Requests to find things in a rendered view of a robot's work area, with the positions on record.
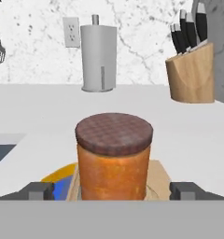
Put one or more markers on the yellow and blue plate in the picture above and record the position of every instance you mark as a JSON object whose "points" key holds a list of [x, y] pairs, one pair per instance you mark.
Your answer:
{"points": [[62, 180]]}

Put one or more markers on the white wall power outlet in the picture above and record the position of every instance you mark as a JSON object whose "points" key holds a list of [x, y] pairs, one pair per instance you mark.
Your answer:
{"points": [[71, 32]]}

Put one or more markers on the light wooden cutting board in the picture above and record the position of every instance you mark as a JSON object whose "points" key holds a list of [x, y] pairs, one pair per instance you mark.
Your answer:
{"points": [[157, 182]]}

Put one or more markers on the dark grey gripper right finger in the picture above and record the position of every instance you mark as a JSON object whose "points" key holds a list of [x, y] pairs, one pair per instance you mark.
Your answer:
{"points": [[187, 191]]}

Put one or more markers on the orange jam jar, brown lid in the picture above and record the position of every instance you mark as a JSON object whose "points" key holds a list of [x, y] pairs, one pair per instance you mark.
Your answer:
{"points": [[114, 155]]}

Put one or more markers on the white paper towel roll holder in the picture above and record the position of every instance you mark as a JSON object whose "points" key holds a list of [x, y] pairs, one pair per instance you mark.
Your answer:
{"points": [[98, 59]]}

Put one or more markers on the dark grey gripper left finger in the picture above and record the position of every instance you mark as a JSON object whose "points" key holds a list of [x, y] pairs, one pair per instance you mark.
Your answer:
{"points": [[36, 191]]}

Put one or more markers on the wooden knife block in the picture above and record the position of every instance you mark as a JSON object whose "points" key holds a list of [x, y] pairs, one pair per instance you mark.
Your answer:
{"points": [[191, 77]]}

